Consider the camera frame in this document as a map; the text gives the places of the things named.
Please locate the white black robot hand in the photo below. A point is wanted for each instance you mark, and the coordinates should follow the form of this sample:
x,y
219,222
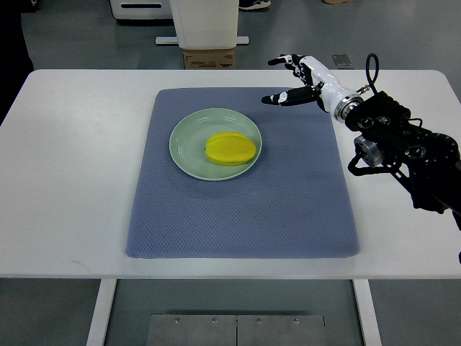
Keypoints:
x,y
320,85

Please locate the yellow starfruit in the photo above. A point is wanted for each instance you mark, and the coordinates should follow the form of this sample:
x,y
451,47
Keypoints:
x,y
229,148

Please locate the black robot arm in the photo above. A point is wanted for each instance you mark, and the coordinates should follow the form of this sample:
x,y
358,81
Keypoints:
x,y
425,163

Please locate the light green plate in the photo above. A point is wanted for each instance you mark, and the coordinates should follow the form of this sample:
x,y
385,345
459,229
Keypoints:
x,y
188,142

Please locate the metal floor plate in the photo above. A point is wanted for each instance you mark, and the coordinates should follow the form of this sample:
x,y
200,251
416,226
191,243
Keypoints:
x,y
243,329

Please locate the grey floor outlet cover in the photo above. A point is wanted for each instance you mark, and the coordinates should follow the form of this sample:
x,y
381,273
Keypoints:
x,y
342,60

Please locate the beige shoe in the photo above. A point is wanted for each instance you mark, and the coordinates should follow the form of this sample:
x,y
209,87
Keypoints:
x,y
335,2

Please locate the blue textured mat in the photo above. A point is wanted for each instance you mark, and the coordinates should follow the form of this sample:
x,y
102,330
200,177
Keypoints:
x,y
293,203

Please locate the black white sneaker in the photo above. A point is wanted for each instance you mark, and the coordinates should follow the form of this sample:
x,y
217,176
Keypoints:
x,y
251,5

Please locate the cardboard box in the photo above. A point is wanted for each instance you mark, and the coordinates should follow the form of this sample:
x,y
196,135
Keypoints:
x,y
212,59

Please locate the right white table leg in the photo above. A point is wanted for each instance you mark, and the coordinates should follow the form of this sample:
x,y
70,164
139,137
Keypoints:
x,y
366,311

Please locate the white table leg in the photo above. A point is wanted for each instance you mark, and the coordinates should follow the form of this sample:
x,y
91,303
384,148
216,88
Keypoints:
x,y
366,311
102,311

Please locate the white appliance with slot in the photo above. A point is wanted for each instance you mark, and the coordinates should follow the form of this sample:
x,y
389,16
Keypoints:
x,y
140,9

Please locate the left white table leg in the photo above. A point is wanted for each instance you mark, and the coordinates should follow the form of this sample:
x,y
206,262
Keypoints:
x,y
102,311

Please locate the dark clothed person at left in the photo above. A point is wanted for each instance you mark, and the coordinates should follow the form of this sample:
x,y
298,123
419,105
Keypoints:
x,y
16,64

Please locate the white pedestal stand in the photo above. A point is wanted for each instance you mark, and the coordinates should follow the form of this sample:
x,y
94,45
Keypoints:
x,y
204,25

